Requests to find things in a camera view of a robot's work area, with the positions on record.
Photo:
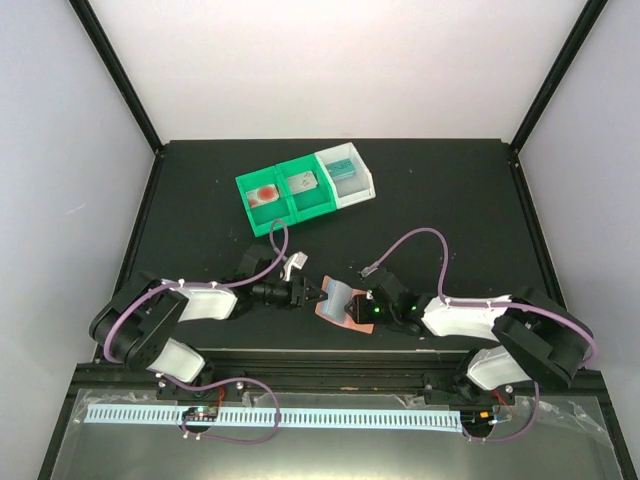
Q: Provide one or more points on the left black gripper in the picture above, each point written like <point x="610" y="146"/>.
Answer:
<point x="299" y="291"/>

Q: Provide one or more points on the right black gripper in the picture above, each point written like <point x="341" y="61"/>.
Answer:
<point x="358" y="307"/>

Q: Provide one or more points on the pink leather card holder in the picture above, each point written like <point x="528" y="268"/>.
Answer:
<point x="332" y="309"/>

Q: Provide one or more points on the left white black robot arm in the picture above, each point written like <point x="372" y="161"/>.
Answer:
<point x="136" y="327"/>

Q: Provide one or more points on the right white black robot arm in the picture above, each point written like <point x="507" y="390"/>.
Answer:
<point x="532" y="338"/>

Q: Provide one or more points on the red white credit card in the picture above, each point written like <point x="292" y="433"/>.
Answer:
<point x="262" y="195"/>

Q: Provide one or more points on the silver pagoda credit card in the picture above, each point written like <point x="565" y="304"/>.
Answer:
<point x="301" y="182"/>

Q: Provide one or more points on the teal credit card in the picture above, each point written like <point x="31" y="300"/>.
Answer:
<point x="341" y="169"/>

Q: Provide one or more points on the middle green bin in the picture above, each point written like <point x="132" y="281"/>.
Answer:
<point x="313" y="203"/>

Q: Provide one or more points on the green bin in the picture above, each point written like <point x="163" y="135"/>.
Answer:
<point x="313" y="203"/>
<point x="261" y="218"/>

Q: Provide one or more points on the left green bin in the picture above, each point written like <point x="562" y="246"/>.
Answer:
<point x="261" y="218"/>

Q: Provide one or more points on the white bin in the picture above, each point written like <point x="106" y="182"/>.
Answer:
<point x="357" y="189"/>

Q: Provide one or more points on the left electronics board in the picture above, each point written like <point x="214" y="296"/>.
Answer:
<point x="200" y="414"/>

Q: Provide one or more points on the electronics board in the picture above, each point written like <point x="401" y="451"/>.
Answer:
<point x="482" y="418"/>
<point x="200" y="414"/>

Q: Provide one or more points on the right electronics board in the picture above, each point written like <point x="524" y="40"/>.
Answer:
<point x="482" y="418"/>

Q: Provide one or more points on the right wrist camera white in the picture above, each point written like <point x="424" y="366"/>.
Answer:
<point x="365" y="272"/>

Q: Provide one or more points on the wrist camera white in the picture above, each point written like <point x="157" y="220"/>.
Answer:
<point x="365" y="272"/>
<point x="296" y="261"/>

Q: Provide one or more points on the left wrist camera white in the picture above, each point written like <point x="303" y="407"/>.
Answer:
<point x="296" y="261"/>

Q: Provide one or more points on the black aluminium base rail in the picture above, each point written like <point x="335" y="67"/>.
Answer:
<point x="315" y="372"/>

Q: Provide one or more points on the white slotted cable duct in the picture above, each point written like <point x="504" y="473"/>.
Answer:
<point x="312" y="418"/>

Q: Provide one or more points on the left black frame post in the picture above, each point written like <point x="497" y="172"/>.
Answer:
<point x="89" y="20"/>

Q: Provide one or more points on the black frame post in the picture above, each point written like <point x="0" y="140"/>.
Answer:
<point x="572" y="45"/>
<point x="89" y="20"/>

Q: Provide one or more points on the right black frame post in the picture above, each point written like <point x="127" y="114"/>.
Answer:
<point x="572" y="45"/>

